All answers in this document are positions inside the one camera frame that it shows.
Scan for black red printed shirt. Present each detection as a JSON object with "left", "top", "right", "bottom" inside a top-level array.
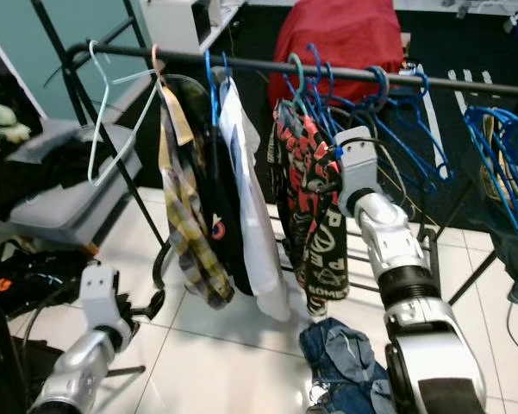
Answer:
[{"left": 271, "top": 99, "right": 350, "bottom": 316}]

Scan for teal plastic hanger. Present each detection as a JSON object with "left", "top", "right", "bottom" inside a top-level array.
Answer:
[{"left": 286, "top": 52, "right": 308, "bottom": 111}]

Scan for blue plastic hanger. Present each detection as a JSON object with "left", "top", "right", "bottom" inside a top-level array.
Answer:
[
  {"left": 336, "top": 65, "right": 402, "bottom": 165},
  {"left": 464, "top": 105, "right": 518, "bottom": 247},
  {"left": 302, "top": 43, "right": 354, "bottom": 165},
  {"left": 388, "top": 69, "right": 455, "bottom": 188}
]

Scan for thin blue hanger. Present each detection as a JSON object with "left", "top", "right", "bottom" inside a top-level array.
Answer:
[{"left": 204, "top": 50, "right": 218, "bottom": 126}]

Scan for peach hanger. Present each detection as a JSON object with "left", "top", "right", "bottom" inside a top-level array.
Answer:
[{"left": 151, "top": 45, "right": 165, "bottom": 87}]

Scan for white thin hanger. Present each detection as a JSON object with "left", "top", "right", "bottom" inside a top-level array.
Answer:
[{"left": 86, "top": 40, "right": 158, "bottom": 187}]

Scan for yellow plaid shirt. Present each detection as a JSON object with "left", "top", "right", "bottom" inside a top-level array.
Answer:
[{"left": 158, "top": 86, "right": 234, "bottom": 310}]

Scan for white shirt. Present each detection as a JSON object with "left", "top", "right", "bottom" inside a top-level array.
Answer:
[{"left": 220, "top": 78, "right": 292, "bottom": 322}]

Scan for grey case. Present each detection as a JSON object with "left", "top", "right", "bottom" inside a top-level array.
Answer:
[{"left": 0, "top": 121, "right": 143, "bottom": 247}]

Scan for black garment orange logo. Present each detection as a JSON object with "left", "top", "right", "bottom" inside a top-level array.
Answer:
[{"left": 201, "top": 121, "right": 255, "bottom": 294}]

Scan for red blanket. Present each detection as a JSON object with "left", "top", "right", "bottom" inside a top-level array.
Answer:
[{"left": 269, "top": 0, "right": 406, "bottom": 109}]

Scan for black metal clothes rack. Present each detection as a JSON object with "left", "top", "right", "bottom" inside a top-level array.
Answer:
[{"left": 30, "top": 0, "right": 518, "bottom": 311}]

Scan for crumpled black cloth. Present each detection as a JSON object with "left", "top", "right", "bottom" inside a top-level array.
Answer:
[{"left": 0, "top": 138, "right": 113, "bottom": 221}]

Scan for blue jeans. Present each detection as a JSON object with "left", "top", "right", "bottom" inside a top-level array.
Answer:
[{"left": 297, "top": 317, "right": 397, "bottom": 414}]

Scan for white shelf unit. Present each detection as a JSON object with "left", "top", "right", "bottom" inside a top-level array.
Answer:
[{"left": 142, "top": 0, "right": 242, "bottom": 53}]

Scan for green white plush toy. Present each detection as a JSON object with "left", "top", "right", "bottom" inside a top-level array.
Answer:
[{"left": 0, "top": 102, "right": 31, "bottom": 143}]

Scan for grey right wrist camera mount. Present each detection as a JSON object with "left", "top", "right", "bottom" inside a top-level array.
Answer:
[{"left": 332, "top": 127, "right": 384, "bottom": 216}]

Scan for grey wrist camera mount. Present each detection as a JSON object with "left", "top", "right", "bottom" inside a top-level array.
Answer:
[
  {"left": 332, "top": 127, "right": 384, "bottom": 216},
  {"left": 82, "top": 265, "right": 132, "bottom": 333}
]

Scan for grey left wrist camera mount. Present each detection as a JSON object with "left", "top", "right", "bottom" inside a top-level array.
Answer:
[{"left": 82, "top": 265, "right": 132, "bottom": 333}]

